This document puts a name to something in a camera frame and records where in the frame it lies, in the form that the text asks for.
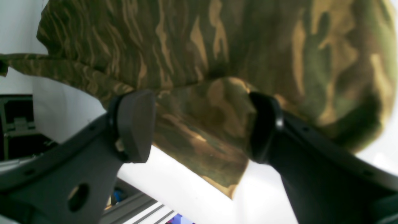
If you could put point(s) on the aluminium frame post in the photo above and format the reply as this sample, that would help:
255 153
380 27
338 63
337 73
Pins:
128 205

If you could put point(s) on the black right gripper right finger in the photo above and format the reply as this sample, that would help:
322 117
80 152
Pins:
324 183

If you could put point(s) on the camouflage T-shirt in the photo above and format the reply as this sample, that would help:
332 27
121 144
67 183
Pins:
332 63

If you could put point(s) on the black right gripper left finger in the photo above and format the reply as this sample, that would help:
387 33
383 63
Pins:
72 183

